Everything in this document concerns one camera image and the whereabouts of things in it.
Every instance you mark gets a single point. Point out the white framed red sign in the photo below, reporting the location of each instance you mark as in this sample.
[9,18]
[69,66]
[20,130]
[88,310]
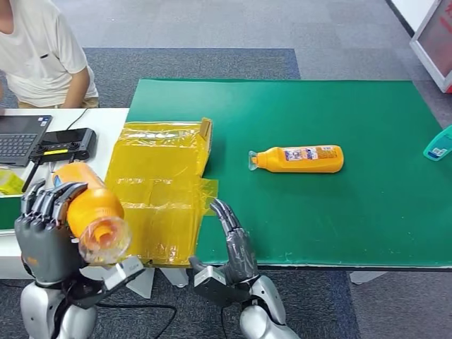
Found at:
[436,42]

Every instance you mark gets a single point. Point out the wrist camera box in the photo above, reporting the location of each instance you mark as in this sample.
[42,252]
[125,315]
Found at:
[116,276]
[211,285]

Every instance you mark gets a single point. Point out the yellow plastic packet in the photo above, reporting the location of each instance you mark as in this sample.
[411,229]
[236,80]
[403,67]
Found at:
[10,182]

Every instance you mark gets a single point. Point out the green belt conveyor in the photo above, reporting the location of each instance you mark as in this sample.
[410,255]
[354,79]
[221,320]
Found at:
[8,213]

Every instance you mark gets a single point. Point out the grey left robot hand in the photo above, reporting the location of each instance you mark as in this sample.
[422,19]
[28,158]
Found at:
[46,248]

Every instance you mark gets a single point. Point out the person's left forearm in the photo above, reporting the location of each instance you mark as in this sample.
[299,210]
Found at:
[75,91]

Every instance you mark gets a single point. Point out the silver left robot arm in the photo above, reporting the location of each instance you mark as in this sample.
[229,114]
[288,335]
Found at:
[53,313]

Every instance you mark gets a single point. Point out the white plastic sheet piece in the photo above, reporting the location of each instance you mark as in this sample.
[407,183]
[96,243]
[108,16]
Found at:
[166,278]

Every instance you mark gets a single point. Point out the yellow taped cardboard box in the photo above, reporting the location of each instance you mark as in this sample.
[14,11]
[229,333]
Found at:
[158,187]

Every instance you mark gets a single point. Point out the person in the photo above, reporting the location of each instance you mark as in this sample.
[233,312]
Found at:
[38,54]

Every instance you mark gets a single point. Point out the dark grey laptop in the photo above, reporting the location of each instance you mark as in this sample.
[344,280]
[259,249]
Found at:
[17,139]

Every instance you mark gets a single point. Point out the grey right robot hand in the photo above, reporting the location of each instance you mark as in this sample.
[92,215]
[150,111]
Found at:
[240,257]

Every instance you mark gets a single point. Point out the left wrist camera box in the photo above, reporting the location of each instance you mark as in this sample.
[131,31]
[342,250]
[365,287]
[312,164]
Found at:
[116,276]

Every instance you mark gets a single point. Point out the green table mat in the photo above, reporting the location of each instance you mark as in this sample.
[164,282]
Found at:
[353,112]

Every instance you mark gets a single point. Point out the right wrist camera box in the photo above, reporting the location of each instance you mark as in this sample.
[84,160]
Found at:
[211,285]

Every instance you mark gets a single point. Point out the orange bottle with clear cap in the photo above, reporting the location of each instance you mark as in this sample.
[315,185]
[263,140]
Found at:
[303,159]
[95,215]

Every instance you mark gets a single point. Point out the black remote controller with antennas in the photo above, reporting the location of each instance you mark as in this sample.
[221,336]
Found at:
[67,142]

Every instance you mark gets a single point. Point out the teal plastic bottle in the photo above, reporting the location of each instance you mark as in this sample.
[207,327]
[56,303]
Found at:
[439,146]

